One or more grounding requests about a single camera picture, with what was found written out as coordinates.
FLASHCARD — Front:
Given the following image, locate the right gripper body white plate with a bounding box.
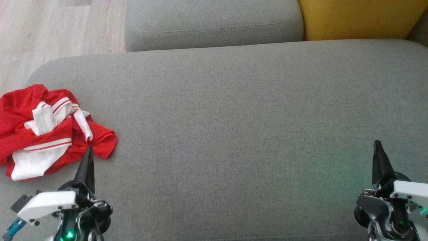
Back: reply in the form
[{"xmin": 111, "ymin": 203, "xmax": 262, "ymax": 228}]
[{"xmin": 354, "ymin": 172, "xmax": 428, "ymax": 241}]

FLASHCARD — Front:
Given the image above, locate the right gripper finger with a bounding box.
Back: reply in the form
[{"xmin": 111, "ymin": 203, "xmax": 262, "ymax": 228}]
[{"xmin": 372, "ymin": 140, "xmax": 396, "ymax": 186}]

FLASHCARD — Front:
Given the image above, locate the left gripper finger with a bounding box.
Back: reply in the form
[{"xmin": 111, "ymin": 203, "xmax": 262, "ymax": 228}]
[{"xmin": 74, "ymin": 146, "xmax": 95, "ymax": 193}]

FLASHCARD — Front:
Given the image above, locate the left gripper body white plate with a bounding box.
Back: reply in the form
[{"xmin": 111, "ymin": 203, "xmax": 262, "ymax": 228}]
[{"xmin": 17, "ymin": 181, "xmax": 113, "ymax": 241}]

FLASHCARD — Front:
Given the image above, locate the red basketball shorts white stripe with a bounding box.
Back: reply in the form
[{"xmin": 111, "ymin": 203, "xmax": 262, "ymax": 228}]
[{"xmin": 43, "ymin": 89, "xmax": 117, "ymax": 160}]

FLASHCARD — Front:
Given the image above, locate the red basketball jersey white trim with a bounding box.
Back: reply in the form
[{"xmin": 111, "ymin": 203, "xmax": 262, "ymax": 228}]
[{"xmin": 0, "ymin": 84, "xmax": 82, "ymax": 181}]

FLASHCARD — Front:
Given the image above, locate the grey sofa armrest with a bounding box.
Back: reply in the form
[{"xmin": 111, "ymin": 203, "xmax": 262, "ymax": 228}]
[{"xmin": 406, "ymin": 7, "xmax": 428, "ymax": 48}]

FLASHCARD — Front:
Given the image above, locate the yellow sofa cushion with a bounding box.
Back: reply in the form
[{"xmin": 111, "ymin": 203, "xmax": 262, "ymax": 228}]
[{"xmin": 298, "ymin": 0, "xmax": 428, "ymax": 41}]

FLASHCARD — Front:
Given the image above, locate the large grey sofa seat cushion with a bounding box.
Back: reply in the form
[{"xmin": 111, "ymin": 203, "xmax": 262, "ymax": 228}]
[{"xmin": 0, "ymin": 38, "xmax": 428, "ymax": 241}]

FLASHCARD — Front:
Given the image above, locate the small grey sofa cushion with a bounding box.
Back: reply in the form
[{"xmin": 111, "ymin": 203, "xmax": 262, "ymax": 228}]
[{"xmin": 124, "ymin": 0, "xmax": 304, "ymax": 52}]

